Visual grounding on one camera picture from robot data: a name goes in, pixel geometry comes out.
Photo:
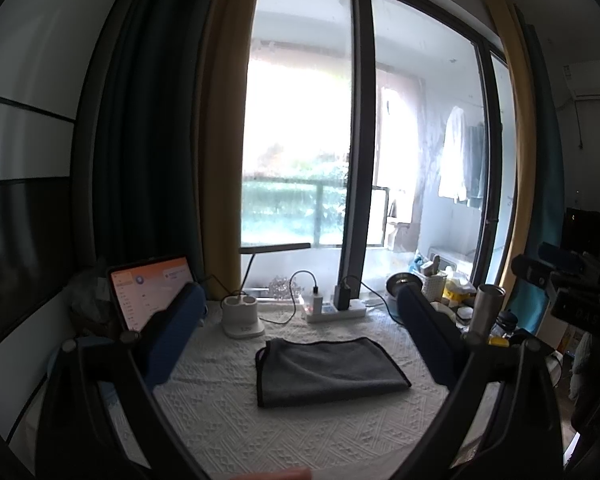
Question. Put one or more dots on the purple and grey microfibre towel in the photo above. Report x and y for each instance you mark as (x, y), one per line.
(290, 374)

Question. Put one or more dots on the white desk lamp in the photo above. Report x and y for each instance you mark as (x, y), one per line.
(240, 315)

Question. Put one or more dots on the light blue steel bowl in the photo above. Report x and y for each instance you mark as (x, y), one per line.
(396, 282)

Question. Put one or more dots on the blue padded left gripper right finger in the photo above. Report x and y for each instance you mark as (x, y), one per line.
(437, 339)

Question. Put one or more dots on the yellow curtain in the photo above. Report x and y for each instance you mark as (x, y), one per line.
(220, 138)

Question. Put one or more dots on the white air conditioner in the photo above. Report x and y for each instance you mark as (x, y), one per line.
(583, 80)

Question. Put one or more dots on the dark window frame post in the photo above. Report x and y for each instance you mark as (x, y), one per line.
(362, 147)

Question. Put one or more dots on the white textured tablecloth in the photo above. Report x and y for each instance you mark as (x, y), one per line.
(211, 402)

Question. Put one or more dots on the tablet with orange screen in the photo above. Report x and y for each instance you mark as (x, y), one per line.
(145, 290)

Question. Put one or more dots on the white perforated utensil basket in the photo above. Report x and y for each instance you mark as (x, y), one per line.
(433, 286)

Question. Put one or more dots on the black charger plug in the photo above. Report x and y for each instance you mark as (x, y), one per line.
(342, 297)

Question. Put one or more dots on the teal curtain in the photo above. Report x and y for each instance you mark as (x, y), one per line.
(529, 303)

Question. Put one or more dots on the white charger plug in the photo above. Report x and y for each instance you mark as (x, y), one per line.
(317, 301)

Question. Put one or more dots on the stainless steel tumbler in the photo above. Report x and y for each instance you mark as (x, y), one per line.
(487, 306)

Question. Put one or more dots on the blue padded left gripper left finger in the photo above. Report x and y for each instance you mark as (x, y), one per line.
(164, 337)

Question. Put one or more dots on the white power strip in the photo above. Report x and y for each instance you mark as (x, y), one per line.
(329, 313)

